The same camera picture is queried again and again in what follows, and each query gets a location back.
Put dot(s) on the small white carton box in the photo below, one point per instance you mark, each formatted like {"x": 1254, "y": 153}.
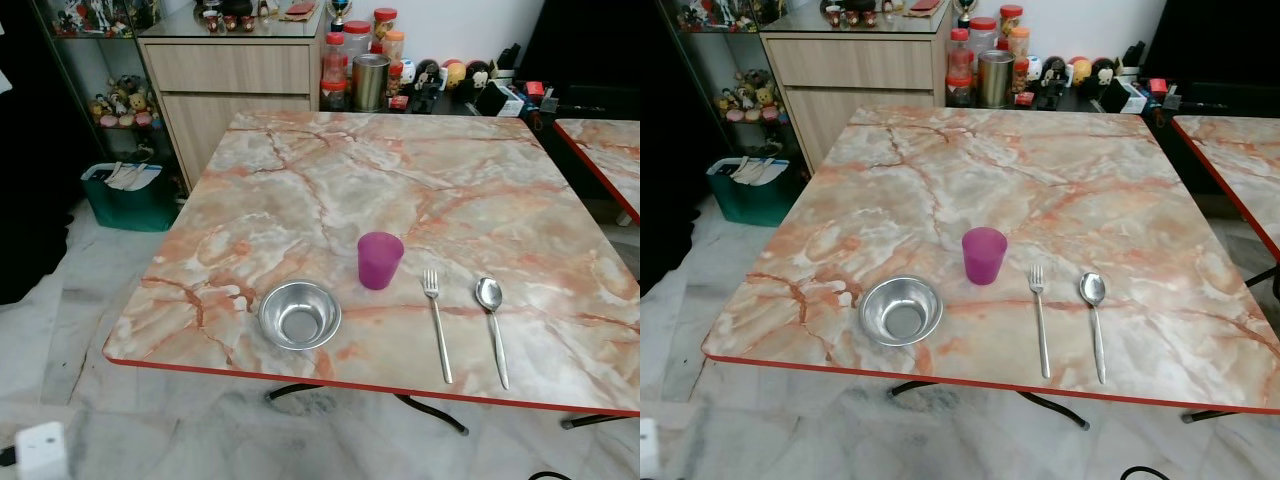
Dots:
{"x": 500, "y": 100}
{"x": 1123, "y": 95}

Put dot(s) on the small trophy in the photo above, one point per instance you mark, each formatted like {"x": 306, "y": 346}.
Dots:
{"x": 341, "y": 12}
{"x": 966, "y": 10}

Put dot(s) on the black folding table frame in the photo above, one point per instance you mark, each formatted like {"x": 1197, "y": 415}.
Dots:
{"x": 430, "y": 412}
{"x": 1055, "y": 410}
{"x": 1265, "y": 277}

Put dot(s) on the stainless steel bowl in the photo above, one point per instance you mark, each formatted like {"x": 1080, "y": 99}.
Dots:
{"x": 901, "y": 312}
{"x": 300, "y": 316}

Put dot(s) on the steel cylindrical canister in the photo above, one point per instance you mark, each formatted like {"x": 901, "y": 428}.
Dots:
{"x": 996, "y": 80}
{"x": 370, "y": 85}

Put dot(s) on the purple plastic cup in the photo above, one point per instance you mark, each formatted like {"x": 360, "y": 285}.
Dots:
{"x": 984, "y": 257}
{"x": 380, "y": 262}

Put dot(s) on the yellow round toy figure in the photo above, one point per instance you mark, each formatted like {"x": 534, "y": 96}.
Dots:
{"x": 455, "y": 73}
{"x": 1080, "y": 70}

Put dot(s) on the yellow bear plush toy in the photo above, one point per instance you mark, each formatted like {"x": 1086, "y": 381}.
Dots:
{"x": 767, "y": 98}
{"x": 137, "y": 102}

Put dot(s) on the red cap plastic bottle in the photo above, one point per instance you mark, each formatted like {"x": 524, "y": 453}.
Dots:
{"x": 335, "y": 65}
{"x": 960, "y": 62}

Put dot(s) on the tall red lid jar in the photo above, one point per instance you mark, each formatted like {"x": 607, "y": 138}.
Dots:
{"x": 385, "y": 20}
{"x": 1010, "y": 16}

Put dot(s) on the light wooden drawer cabinet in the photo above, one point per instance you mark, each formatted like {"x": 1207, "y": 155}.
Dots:
{"x": 230, "y": 68}
{"x": 850, "y": 62}

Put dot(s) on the green plastic storage box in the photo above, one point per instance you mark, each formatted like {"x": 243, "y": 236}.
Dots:
{"x": 750, "y": 205}
{"x": 125, "y": 210}

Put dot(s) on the black round toy figure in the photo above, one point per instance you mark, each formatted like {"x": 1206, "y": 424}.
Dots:
{"x": 1052, "y": 70}
{"x": 1103, "y": 73}
{"x": 478, "y": 77}
{"x": 428, "y": 74}

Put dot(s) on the white power adapter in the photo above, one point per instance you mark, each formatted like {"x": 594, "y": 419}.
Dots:
{"x": 42, "y": 455}
{"x": 648, "y": 455}

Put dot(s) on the black television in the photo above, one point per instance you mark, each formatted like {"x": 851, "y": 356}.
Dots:
{"x": 590, "y": 40}
{"x": 1220, "y": 40}

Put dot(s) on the red flat case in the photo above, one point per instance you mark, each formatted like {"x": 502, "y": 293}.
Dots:
{"x": 300, "y": 11}
{"x": 924, "y": 6}

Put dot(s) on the silver metal spoon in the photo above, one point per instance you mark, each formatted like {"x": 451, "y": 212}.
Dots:
{"x": 1096, "y": 320}
{"x": 493, "y": 315}

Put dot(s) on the small red box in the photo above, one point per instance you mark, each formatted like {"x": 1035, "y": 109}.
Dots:
{"x": 536, "y": 89}
{"x": 1159, "y": 86}

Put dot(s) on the glass display shelf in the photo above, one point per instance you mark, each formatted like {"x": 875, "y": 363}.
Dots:
{"x": 715, "y": 60}
{"x": 75, "y": 60}

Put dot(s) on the wide red lid jar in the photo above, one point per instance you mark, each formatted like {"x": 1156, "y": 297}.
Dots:
{"x": 357, "y": 40}
{"x": 984, "y": 36}

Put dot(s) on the black furniture piece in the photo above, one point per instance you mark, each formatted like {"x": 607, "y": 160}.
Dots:
{"x": 35, "y": 180}
{"x": 665, "y": 170}

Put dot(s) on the silver metal fork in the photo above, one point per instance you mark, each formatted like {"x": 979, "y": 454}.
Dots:
{"x": 1041, "y": 320}
{"x": 437, "y": 325}

